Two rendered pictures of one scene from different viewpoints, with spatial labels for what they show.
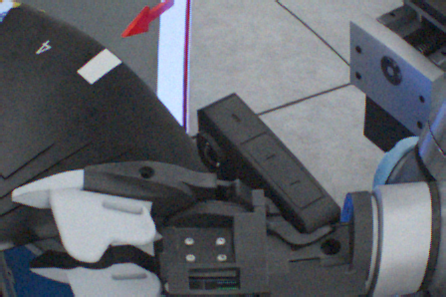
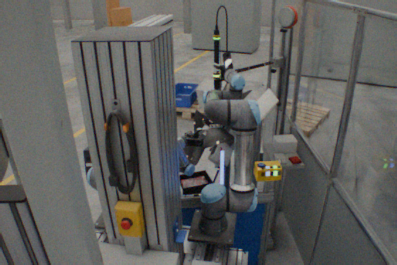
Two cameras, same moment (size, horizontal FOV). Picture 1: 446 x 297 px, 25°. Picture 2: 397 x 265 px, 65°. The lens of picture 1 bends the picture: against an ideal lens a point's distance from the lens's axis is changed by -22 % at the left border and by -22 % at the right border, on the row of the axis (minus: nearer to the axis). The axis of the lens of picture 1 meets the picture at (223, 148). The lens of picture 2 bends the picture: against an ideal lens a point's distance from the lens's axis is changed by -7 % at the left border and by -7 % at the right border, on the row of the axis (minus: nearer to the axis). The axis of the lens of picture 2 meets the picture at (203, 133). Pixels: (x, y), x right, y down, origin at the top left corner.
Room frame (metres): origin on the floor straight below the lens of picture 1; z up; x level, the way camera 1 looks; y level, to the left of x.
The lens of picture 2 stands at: (2.04, -1.11, 2.21)
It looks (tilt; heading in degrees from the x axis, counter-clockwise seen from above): 27 degrees down; 143
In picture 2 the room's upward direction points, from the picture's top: 1 degrees counter-clockwise
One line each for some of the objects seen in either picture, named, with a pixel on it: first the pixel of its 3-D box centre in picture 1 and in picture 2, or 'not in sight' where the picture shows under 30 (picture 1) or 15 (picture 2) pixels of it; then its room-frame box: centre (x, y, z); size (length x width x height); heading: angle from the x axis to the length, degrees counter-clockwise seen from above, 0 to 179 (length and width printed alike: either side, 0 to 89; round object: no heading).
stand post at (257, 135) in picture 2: not in sight; (253, 183); (0.50, 0.58, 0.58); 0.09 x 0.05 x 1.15; 147
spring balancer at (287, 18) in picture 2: not in sight; (288, 17); (0.40, 0.95, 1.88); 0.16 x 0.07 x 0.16; 2
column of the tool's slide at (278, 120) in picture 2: not in sight; (278, 132); (0.40, 0.95, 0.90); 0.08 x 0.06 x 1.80; 2
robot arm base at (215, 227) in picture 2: not in sight; (213, 217); (1.07, -0.32, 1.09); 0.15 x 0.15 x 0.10
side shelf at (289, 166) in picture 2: not in sight; (282, 155); (0.63, 0.75, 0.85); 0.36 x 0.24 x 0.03; 147
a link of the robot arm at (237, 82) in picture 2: not in sight; (236, 81); (0.77, 0.08, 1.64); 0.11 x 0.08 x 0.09; 157
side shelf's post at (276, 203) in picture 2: not in sight; (276, 198); (0.63, 0.75, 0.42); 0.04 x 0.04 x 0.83; 57
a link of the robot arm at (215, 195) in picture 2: not in sight; (214, 199); (1.07, -0.31, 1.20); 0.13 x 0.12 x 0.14; 52
